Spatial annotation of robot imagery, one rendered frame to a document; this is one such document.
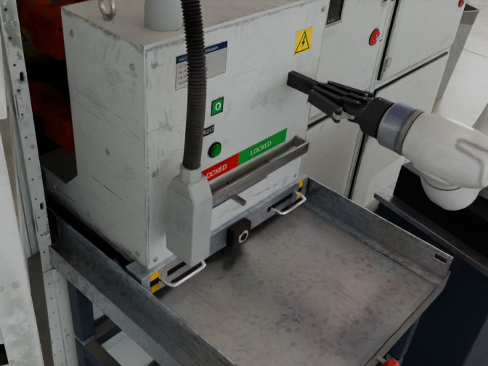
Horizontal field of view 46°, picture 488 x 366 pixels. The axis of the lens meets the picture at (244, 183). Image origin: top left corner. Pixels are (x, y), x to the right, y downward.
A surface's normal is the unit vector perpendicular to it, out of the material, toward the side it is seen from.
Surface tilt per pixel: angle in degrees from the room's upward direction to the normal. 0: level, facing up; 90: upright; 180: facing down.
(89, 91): 90
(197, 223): 90
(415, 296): 0
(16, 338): 90
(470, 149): 40
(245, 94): 90
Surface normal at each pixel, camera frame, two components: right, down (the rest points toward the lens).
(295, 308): 0.09, -0.81
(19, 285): 0.35, 0.58
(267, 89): 0.73, 0.45
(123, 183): -0.68, 0.38
